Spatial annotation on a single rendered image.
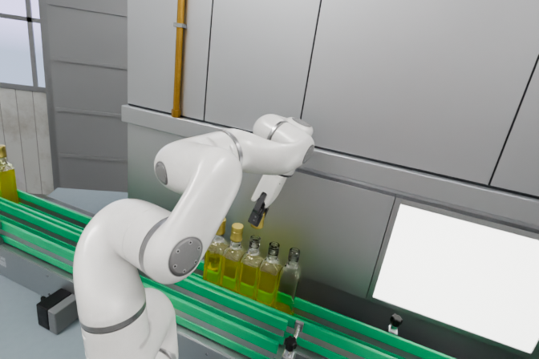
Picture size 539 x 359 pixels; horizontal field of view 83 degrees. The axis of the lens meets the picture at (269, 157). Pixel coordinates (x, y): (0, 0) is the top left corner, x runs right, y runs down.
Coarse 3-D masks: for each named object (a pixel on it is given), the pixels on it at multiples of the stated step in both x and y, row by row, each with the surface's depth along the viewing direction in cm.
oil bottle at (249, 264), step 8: (248, 256) 86; (256, 256) 86; (240, 264) 87; (248, 264) 86; (256, 264) 85; (240, 272) 87; (248, 272) 86; (256, 272) 85; (240, 280) 88; (248, 280) 87; (256, 280) 87; (240, 288) 89; (248, 288) 88; (248, 296) 88
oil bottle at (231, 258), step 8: (232, 248) 87; (240, 248) 88; (224, 256) 88; (232, 256) 87; (240, 256) 87; (224, 264) 88; (232, 264) 87; (224, 272) 89; (232, 272) 88; (224, 280) 90; (232, 280) 89; (232, 288) 89
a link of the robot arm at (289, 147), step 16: (288, 128) 65; (240, 144) 53; (256, 144) 55; (272, 144) 56; (288, 144) 58; (304, 144) 61; (240, 160) 53; (256, 160) 56; (272, 160) 57; (288, 160) 59; (304, 160) 64
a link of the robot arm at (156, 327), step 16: (144, 288) 53; (160, 304) 52; (144, 320) 44; (160, 320) 50; (96, 336) 39; (112, 336) 40; (128, 336) 41; (144, 336) 44; (160, 336) 48; (176, 336) 56; (96, 352) 40; (112, 352) 40; (128, 352) 42; (144, 352) 44; (176, 352) 56
